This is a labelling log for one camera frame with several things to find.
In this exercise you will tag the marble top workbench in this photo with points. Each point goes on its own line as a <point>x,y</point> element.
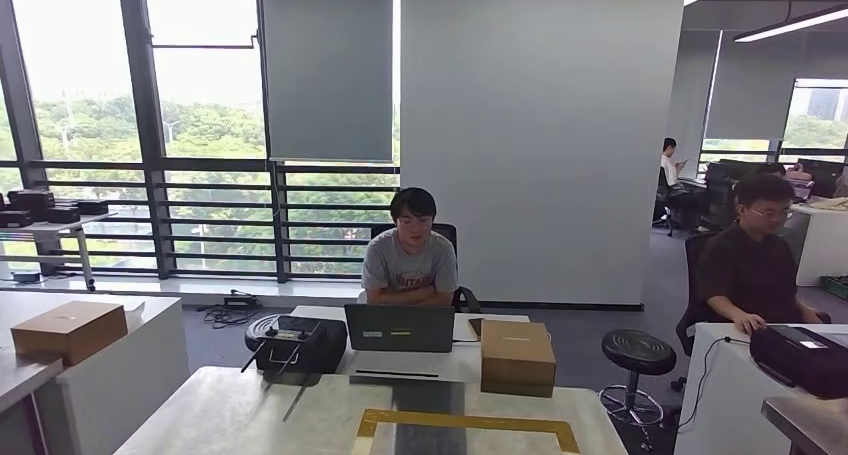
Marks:
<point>20,386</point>
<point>232,419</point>

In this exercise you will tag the black office chair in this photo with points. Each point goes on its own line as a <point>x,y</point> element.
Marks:
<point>447,236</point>
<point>692,260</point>

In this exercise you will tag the person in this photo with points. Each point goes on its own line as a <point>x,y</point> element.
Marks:
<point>411,266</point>
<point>670,170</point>
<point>748,273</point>

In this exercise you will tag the grey laptop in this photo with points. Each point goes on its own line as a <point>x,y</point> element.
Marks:
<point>397,329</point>

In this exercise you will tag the white desk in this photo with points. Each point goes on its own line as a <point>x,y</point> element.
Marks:
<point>467,362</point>
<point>715,399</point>
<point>821,246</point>
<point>132,386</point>

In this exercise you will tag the black carry case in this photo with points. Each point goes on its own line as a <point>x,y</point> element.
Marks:
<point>328,346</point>
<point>802,369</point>

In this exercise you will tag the cardboard box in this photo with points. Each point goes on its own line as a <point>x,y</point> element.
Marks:
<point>66,333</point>
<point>517,359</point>

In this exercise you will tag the grey roller blind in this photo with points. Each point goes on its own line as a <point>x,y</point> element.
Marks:
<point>324,74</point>

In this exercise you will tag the black remote controller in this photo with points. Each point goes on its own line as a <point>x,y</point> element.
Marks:
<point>291,333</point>

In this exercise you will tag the black power adapter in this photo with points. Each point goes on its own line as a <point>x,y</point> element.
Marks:
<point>242,301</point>

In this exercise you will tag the black ringed stool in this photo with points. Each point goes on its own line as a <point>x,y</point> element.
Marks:
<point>637,349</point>
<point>252,333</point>

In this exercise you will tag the black window railing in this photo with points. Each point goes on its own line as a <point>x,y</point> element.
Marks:
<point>156,227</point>

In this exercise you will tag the black equipment case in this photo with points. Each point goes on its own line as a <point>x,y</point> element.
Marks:
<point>13,220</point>
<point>64,215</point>
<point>30,201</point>
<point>94,207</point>

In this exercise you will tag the white side table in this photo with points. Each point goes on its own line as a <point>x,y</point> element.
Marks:
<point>40,228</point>

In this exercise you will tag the green plastic crate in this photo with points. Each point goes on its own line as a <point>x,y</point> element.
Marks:
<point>836,288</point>

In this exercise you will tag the steel table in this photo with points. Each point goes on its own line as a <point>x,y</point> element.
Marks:
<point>808,425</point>

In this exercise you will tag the yellow tape frame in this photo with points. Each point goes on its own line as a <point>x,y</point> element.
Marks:
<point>464,423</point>

